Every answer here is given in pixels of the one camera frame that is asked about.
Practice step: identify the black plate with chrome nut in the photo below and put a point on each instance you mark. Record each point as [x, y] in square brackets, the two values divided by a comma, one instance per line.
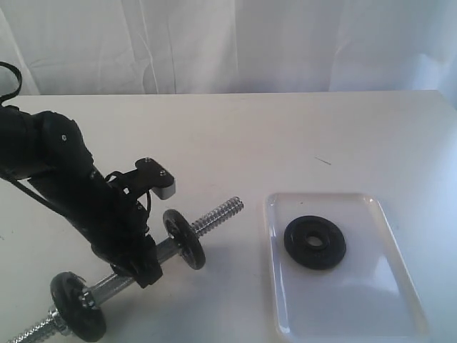
[87, 322]

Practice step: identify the white backdrop curtain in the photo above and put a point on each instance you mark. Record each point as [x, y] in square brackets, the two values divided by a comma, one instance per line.
[187, 47]

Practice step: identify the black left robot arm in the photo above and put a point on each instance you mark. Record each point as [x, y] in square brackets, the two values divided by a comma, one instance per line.
[47, 149]

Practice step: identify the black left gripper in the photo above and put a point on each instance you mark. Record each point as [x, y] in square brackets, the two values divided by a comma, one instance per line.
[112, 215]

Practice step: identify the black weight plate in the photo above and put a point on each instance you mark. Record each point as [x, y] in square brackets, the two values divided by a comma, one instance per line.
[314, 242]

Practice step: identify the white rectangular plastic tray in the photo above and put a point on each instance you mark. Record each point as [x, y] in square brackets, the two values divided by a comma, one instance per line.
[368, 297]

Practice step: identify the chrome threaded dumbbell bar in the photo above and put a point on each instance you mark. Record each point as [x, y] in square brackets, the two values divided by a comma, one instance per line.
[113, 284]

